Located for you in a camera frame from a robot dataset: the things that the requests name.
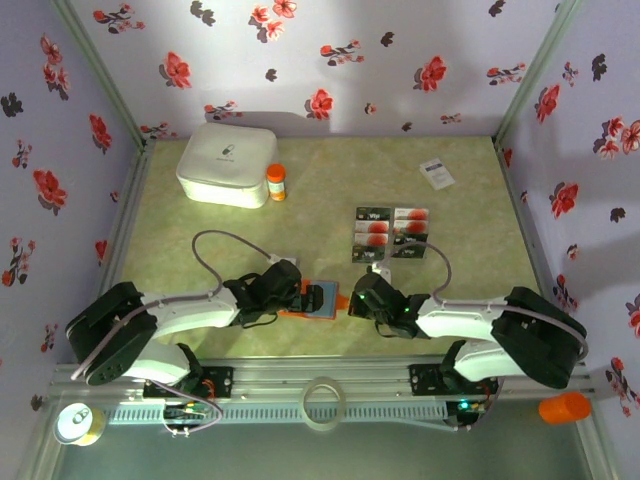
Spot orange card holder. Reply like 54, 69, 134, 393
277, 279, 350, 321

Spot red black battery packs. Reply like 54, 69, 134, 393
350, 204, 432, 265

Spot clear tape roll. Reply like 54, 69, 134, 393
302, 376, 348, 431

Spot orange pill bottle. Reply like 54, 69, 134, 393
265, 163, 288, 202

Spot green circuit board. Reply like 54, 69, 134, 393
163, 402, 212, 422
446, 398, 489, 416

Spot white medicine box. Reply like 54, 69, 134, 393
174, 122, 279, 210

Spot small white paper packet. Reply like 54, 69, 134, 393
418, 157, 456, 192

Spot orange plastic cup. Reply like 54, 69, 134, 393
538, 391, 593, 426

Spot aluminium frame rail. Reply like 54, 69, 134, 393
47, 353, 597, 401

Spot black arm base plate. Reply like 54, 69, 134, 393
408, 363, 500, 397
143, 366, 235, 400

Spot slotted grey cable duct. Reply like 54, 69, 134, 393
106, 402, 450, 427

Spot aluminium side rail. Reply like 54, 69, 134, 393
492, 135, 584, 360
92, 138, 157, 301

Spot aluminium frame post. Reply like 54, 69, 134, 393
49, 0, 157, 151
492, 0, 585, 146

